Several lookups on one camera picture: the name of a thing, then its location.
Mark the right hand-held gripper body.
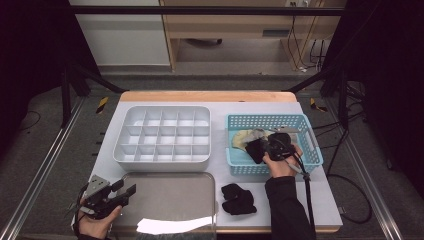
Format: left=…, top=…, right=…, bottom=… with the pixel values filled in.
left=266, top=125, right=301, bottom=162

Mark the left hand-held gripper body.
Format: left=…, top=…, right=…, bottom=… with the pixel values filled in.
left=79, top=174, right=129, bottom=220

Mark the black sock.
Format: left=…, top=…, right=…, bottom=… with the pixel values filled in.
left=220, top=183, right=258, bottom=216
left=244, top=138, right=269, bottom=165

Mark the pale yellow sock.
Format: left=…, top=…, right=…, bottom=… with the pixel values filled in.
left=231, top=129, right=264, bottom=152

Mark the light blue plastic basket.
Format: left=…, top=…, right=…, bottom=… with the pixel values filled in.
left=225, top=113, right=324, bottom=177

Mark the translucent grey box lid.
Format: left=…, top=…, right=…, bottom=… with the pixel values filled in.
left=113, top=171, right=218, bottom=234

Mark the white compartment storage box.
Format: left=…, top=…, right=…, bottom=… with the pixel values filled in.
left=112, top=105, right=214, bottom=173

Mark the person's right hand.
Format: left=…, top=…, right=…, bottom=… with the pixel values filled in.
left=262, top=143, right=304, bottom=179

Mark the person's left hand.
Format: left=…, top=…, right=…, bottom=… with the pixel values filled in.
left=77, top=205, right=124, bottom=239

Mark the black yellow tape strip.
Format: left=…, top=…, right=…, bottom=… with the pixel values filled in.
left=95, top=96, right=110, bottom=115
left=309, top=97, right=328, bottom=113

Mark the black metal stand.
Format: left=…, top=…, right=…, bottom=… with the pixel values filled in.
left=59, top=61, right=129, bottom=129
left=283, top=63, right=351, bottom=131

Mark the white table mat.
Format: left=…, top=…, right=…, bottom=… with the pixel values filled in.
left=70, top=100, right=344, bottom=231

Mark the black object under desk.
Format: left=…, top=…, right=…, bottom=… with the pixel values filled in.
left=184, top=38, right=223, bottom=47

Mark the black curtain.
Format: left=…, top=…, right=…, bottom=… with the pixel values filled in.
left=321, top=0, right=424, bottom=198
left=0, top=0, right=101, bottom=161

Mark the wooden desk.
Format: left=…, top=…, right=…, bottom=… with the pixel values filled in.
left=159, top=0, right=348, bottom=73

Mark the white cabinet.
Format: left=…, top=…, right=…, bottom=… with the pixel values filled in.
left=68, top=0, right=172, bottom=67

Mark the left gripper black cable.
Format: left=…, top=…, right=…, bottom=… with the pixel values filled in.
left=71, top=184, right=90, bottom=239

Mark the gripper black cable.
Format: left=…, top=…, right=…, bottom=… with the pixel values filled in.
left=283, top=154, right=317, bottom=240
left=71, top=184, right=90, bottom=239

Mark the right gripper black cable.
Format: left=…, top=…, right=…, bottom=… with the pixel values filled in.
left=283, top=154, right=317, bottom=240

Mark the aluminium rail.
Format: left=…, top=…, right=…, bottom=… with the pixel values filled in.
left=324, top=98, right=404, bottom=240
left=0, top=96, right=86, bottom=240

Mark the black floor cable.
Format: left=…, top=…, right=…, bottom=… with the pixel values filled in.
left=313, top=109, right=374, bottom=225

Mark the yellow cable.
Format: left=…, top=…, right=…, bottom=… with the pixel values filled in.
left=288, top=0, right=326, bottom=71

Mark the white wall socket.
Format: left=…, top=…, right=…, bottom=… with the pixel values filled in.
left=285, top=0, right=311, bottom=8

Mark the black frame bar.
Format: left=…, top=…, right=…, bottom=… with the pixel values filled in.
left=68, top=5, right=346, bottom=17

